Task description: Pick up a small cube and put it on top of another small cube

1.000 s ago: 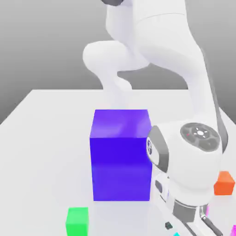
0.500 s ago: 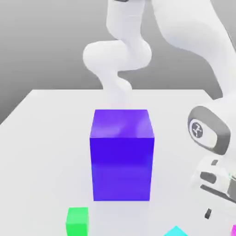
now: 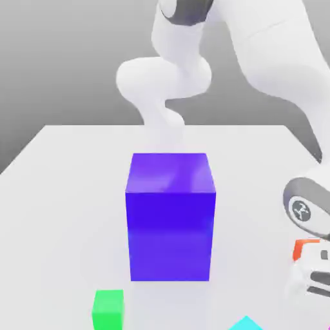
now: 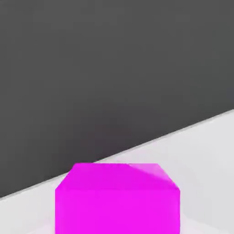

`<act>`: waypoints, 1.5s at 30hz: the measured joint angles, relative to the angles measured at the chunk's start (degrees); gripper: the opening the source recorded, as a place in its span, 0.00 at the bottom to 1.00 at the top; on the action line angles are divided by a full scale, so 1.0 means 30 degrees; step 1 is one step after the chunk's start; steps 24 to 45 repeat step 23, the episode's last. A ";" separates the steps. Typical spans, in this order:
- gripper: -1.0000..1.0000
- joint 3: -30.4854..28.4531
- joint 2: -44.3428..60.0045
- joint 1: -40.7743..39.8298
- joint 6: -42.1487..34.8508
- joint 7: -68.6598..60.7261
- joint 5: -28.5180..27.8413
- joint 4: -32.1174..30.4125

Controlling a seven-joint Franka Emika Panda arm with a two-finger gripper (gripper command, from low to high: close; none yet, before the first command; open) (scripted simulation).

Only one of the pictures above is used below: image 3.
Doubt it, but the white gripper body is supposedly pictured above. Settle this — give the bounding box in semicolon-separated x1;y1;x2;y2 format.
285;263;330;304

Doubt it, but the small red cube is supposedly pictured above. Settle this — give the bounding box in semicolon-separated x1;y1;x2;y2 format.
292;238;321;262

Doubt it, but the small cyan cube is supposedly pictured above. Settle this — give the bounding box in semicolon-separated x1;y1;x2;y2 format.
228;315;264;330

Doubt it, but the small green cube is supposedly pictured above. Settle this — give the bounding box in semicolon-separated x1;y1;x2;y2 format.
91;289;126;330

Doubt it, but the large blue box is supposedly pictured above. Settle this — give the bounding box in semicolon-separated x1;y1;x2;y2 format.
124;152;217;282

